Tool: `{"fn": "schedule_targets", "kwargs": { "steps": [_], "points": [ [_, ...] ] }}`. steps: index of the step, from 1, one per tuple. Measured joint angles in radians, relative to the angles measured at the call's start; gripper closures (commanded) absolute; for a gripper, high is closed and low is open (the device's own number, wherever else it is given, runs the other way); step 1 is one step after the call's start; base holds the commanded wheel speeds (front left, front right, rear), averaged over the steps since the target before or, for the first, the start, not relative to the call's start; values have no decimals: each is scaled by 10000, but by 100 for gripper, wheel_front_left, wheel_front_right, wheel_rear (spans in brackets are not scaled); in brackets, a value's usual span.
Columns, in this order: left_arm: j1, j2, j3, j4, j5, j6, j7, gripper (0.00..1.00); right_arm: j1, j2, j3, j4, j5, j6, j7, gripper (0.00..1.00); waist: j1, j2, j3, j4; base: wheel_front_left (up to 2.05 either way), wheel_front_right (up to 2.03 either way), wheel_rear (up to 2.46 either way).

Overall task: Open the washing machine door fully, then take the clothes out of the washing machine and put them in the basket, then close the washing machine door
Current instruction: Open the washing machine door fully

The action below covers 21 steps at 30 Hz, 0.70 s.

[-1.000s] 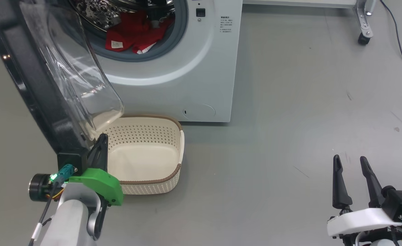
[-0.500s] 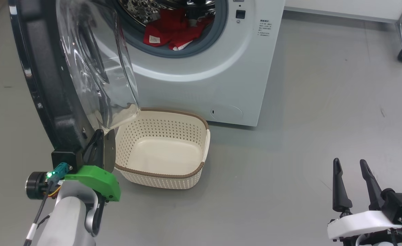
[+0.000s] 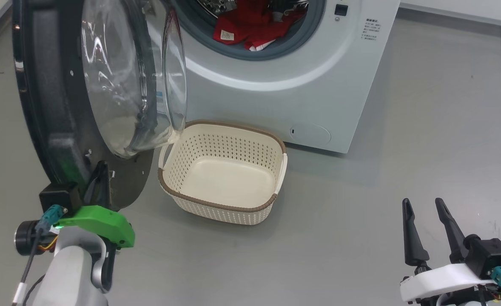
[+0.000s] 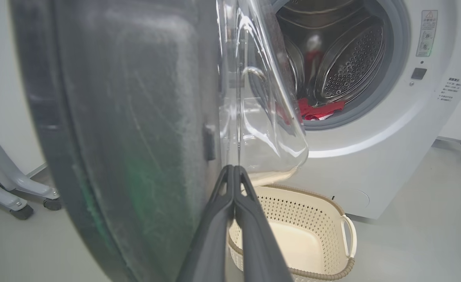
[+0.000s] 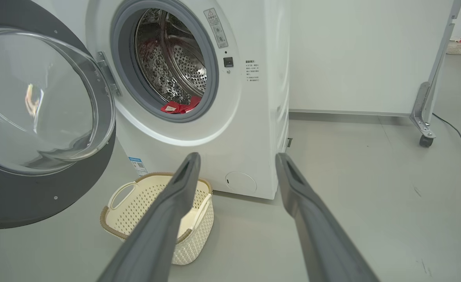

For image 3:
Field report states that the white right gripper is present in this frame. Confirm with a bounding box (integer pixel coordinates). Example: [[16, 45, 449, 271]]
[[399, 198, 497, 306]]

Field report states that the black round glass washer door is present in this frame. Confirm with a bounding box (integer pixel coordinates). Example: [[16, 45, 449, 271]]
[[12, 0, 188, 212]]

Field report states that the white partition panel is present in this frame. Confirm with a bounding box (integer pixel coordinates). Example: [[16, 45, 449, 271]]
[[400, 0, 501, 29]]

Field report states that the red garment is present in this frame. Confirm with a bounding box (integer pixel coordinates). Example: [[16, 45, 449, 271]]
[[212, 0, 308, 51]]

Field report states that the cream perforated laundry basket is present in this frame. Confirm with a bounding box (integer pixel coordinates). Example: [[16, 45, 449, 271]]
[[157, 120, 288, 225]]

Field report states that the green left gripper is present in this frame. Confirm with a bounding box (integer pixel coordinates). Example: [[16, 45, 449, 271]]
[[54, 160, 136, 249]]

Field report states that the white front-load washing machine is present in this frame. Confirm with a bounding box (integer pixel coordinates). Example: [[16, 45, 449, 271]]
[[148, 0, 401, 154]]

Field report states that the teal left camera connector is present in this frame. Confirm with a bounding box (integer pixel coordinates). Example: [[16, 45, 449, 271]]
[[36, 204, 67, 232]]

